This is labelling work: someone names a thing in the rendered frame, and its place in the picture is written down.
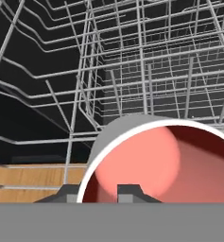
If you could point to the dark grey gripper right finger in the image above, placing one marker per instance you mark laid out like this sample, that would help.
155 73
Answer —
129 193

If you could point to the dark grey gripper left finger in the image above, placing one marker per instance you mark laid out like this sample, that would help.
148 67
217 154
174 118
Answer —
63 195

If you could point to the grey cup with red inside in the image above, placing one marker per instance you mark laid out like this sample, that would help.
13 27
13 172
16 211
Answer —
167 164

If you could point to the dark dishwasher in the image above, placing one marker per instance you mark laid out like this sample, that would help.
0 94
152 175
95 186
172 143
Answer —
28 94

